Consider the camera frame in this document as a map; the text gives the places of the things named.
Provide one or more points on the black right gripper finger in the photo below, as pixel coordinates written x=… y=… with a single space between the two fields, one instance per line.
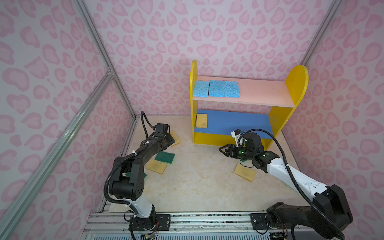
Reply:
x=227 y=153
x=226 y=147

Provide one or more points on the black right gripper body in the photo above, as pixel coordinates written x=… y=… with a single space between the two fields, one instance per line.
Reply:
x=240 y=152

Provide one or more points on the yellow sponge floor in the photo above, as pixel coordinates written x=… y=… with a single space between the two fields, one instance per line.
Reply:
x=244 y=172
x=156 y=166

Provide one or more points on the yellow sponge shelf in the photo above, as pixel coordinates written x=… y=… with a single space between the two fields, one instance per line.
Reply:
x=202 y=121

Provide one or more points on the yellow sponge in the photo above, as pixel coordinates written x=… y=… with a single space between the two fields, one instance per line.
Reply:
x=176 y=138

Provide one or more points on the blue sponge floor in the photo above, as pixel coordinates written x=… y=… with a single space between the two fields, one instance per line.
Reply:
x=217 y=89
x=232 y=89

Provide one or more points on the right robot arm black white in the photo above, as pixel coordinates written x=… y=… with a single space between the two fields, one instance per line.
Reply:
x=327 y=211

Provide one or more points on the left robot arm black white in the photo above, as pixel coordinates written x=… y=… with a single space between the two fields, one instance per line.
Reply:
x=126 y=181

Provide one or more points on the yellow wooden shelf unit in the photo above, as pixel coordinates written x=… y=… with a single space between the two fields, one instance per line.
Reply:
x=282 y=97

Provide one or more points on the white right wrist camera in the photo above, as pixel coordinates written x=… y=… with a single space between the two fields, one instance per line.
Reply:
x=237 y=135

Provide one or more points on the aluminium frame profile left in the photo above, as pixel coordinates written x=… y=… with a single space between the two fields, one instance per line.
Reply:
x=63 y=121

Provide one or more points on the aluminium frame profile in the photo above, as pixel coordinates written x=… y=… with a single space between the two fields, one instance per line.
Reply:
x=63 y=121
x=331 y=14

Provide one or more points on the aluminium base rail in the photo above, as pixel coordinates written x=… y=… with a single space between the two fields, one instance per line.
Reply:
x=194 y=226

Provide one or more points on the aluminium frame profile right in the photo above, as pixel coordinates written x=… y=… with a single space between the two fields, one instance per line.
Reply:
x=331 y=14

